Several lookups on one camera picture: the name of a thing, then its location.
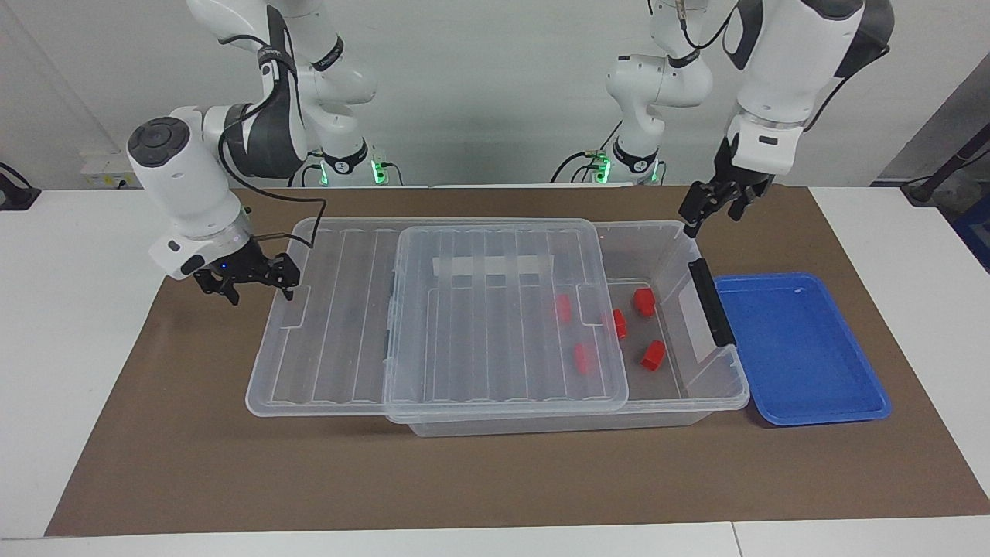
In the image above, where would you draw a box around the white tape strip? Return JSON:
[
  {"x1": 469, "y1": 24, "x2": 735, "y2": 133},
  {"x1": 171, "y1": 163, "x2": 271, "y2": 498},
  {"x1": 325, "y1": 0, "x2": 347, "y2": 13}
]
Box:
[{"x1": 432, "y1": 254, "x2": 555, "y2": 279}]

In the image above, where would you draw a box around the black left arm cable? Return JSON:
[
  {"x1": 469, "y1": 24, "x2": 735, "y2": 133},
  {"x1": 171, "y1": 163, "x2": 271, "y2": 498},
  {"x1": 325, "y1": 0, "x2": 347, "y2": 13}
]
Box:
[{"x1": 677, "y1": 0, "x2": 892, "y2": 131}]

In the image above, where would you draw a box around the clear ribbed plastic lid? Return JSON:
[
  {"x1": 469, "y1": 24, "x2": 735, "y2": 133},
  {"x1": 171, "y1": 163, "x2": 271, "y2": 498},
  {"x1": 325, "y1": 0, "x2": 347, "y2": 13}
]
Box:
[{"x1": 246, "y1": 217, "x2": 629, "y2": 425}]

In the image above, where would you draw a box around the black clamp mount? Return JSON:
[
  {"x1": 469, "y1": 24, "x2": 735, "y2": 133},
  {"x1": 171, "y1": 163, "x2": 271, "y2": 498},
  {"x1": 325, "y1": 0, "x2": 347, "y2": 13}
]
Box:
[{"x1": 0, "y1": 162, "x2": 41, "y2": 211}]

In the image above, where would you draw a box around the black box latch handle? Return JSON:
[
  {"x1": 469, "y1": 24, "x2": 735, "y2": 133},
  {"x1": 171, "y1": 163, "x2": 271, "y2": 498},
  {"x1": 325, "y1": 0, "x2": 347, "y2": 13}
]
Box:
[{"x1": 688, "y1": 258, "x2": 736, "y2": 348}]

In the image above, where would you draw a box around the blue plastic tray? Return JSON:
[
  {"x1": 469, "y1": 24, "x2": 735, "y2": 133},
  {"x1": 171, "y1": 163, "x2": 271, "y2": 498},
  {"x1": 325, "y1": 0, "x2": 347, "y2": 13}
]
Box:
[{"x1": 713, "y1": 272, "x2": 892, "y2": 427}]

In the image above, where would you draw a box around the brown table mat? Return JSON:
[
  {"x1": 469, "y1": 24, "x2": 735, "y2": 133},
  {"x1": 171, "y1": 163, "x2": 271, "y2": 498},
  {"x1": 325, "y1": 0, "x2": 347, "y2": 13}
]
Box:
[{"x1": 45, "y1": 184, "x2": 990, "y2": 537}]

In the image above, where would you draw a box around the white wall socket box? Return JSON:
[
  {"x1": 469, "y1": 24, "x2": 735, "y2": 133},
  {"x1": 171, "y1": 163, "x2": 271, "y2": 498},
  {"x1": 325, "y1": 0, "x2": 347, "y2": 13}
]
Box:
[{"x1": 81, "y1": 151, "x2": 167, "y2": 189}]

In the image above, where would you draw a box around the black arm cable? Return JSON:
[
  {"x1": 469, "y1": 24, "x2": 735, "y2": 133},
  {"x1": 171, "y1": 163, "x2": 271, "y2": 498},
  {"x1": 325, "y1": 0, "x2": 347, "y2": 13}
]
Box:
[
  {"x1": 219, "y1": 8, "x2": 327, "y2": 250},
  {"x1": 677, "y1": 0, "x2": 892, "y2": 131}
]

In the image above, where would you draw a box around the blue crate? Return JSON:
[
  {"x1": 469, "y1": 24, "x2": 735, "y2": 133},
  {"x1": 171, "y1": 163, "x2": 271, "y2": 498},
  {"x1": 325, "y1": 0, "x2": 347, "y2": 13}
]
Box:
[{"x1": 955, "y1": 197, "x2": 990, "y2": 273}]

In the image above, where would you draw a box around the clear plastic storage box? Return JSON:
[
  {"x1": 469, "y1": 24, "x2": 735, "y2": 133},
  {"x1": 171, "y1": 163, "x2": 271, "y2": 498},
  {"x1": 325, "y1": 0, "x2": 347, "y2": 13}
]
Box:
[{"x1": 384, "y1": 219, "x2": 751, "y2": 438}]

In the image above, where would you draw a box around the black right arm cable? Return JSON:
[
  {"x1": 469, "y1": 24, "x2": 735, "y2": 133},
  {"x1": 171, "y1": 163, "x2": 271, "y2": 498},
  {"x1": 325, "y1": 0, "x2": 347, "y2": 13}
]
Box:
[{"x1": 219, "y1": 8, "x2": 327, "y2": 250}]

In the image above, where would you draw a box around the black stand pole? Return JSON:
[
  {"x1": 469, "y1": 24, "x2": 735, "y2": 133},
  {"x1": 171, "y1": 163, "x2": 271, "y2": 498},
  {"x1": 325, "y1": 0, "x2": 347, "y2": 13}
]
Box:
[{"x1": 901, "y1": 143, "x2": 990, "y2": 206}]

